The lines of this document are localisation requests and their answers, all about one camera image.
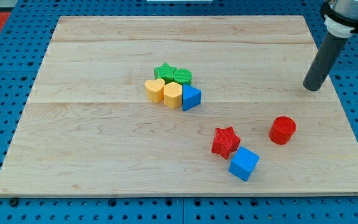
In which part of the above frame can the red star block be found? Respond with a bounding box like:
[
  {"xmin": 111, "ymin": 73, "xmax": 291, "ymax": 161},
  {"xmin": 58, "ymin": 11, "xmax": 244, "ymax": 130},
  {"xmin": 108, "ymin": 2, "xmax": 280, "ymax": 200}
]
[{"xmin": 211, "ymin": 126, "xmax": 241, "ymax": 159}]

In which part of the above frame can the yellow hexagon block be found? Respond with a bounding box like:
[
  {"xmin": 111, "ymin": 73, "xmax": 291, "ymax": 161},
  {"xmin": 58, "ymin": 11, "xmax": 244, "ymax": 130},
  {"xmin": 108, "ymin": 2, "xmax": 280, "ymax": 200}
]
[{"xmin": 163, "ymin": 82, "xmax": 183, "ymax": 109}]

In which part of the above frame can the red cylinder block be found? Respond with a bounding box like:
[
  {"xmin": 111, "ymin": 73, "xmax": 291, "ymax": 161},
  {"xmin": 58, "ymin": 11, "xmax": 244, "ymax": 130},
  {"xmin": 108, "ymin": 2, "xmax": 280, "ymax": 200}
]
[{"xmin": 268, "ymin": 116, "xmax": 296, "ymax": 145}]

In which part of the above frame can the blue cube block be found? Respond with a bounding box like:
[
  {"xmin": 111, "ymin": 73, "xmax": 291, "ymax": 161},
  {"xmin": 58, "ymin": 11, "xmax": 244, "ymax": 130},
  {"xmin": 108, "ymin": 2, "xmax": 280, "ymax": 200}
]
[{"xmin": 228, "ymin": 146, "xmax": 260, "ymax": 181}]

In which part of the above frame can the blue triangle block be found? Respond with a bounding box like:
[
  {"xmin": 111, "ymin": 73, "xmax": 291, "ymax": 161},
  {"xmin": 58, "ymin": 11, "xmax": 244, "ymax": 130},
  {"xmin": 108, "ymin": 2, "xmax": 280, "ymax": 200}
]
[{"xmin": 182, "ymin": 84, "xmax": 202, "ymax": 111}]

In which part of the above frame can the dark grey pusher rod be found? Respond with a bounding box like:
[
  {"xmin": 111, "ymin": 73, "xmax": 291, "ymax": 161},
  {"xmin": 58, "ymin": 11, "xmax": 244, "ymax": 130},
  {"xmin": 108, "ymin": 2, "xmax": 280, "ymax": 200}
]
[{"xmin": 302, "ymin": 14, "xmax": 355, "ymax": 92}]

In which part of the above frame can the green star block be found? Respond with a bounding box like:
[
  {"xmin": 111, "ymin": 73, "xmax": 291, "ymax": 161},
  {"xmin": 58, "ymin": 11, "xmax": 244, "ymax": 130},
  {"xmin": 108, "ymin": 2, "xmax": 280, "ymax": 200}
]
[{"xmin": 154, "ymin": 62, "xmax": 177, "ymax": 84}]

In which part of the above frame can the green cylinder block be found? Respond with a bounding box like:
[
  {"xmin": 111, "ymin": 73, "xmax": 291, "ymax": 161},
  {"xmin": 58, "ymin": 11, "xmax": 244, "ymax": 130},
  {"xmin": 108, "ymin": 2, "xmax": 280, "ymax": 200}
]
[{"xmin": 173, "ymin": 68, "xmax": 193, "ymax": 85}]

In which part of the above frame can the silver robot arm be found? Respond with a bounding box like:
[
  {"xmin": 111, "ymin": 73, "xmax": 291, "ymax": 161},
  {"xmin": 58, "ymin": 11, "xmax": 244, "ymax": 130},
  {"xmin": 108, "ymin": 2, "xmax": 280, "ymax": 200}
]
[{"xmin": 320, "ymin": 0, "xmax": 358, "ymax": 39}]

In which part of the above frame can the wooden board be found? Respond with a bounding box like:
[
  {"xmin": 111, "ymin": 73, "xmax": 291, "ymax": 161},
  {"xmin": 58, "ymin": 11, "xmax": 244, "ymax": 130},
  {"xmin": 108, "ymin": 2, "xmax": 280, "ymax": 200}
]
[{"xmin": 0, "ymin": 16, "xmax": 358, "ymax": 198}]

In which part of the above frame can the yellow heart block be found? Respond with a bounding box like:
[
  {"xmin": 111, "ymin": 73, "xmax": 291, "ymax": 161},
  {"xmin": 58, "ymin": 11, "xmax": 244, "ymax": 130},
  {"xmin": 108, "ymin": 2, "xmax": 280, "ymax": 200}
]
[{"xmin": 144, "ymin": 78, "xmax": 165, "ymax": 103}]

